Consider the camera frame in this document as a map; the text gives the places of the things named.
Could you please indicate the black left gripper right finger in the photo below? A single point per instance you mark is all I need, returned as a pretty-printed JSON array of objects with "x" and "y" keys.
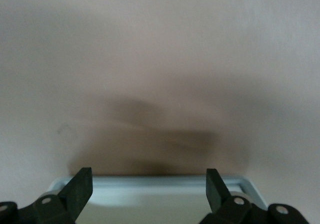
[{"x": 215, "y": 191}]

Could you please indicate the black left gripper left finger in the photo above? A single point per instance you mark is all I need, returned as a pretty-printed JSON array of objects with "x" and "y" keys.
[{"x": 77, "y": 191}]

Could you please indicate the brown table cover mat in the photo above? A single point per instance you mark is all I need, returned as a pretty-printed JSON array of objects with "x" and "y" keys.
[{"x": 160, "y": 59}]

